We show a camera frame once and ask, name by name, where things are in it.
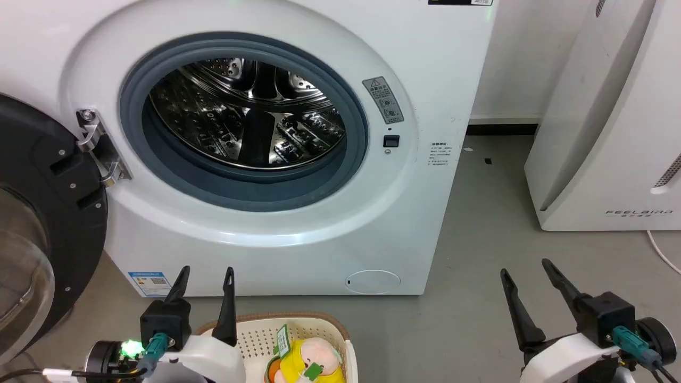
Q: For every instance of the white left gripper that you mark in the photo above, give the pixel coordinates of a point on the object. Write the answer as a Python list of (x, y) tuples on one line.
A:
[(213, 359)]

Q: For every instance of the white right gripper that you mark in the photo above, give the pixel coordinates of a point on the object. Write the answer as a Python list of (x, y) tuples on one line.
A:
[(569, 359)]

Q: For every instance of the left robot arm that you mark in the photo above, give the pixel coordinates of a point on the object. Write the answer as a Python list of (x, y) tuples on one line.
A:
[(109, 361)]

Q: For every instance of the green-bordered white label tag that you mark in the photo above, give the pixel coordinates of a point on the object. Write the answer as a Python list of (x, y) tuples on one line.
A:
[(282, 340)]

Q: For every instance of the yellow plush toy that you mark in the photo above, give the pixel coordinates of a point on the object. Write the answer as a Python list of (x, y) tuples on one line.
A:
[(314, 359)]

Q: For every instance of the black round washer door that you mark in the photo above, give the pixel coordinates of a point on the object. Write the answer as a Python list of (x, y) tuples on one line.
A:
[(64, 213)]

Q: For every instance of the metal washing machine door hinge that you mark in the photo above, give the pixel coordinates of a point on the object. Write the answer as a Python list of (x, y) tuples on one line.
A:
[(98, 146)]

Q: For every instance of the stainless steel washing machine drum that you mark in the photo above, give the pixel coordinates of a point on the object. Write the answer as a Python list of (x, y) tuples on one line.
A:
[(245, 117)]

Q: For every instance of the black display panel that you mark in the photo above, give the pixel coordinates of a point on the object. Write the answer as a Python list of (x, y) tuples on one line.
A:
[(460, 2)]

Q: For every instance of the blue energy label sticker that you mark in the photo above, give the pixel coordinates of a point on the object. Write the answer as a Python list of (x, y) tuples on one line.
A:
[(150, 283)]

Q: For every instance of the beige plastic laundry basket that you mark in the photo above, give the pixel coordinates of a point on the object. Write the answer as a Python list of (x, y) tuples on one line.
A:
[(255, 335)]

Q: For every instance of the white front-load washing machine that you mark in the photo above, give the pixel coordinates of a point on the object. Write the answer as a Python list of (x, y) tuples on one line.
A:
[(298, 250)]

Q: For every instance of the oval filter cover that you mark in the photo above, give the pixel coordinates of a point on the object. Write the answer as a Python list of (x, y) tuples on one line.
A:
[(372, 282)]

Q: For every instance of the white air purifier appliance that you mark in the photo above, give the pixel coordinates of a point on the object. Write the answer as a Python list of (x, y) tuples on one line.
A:
[(612, 133)]

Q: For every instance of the grey rubber door gasket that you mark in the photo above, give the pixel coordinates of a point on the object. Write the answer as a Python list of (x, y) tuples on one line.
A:
[(330, 183)]

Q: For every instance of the black baseboard strip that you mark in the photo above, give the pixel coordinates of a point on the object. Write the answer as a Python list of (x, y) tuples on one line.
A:
[(501, 129)]

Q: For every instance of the small printed text sticker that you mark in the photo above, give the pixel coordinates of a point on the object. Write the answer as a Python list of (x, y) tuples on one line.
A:
[(439, 153)]

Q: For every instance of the black door latch socket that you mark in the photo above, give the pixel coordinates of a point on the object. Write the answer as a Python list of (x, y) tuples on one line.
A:
[(391, 141)]

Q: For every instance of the grey warning sticker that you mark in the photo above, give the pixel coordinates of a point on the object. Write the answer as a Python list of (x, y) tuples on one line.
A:
[(383, 100)]

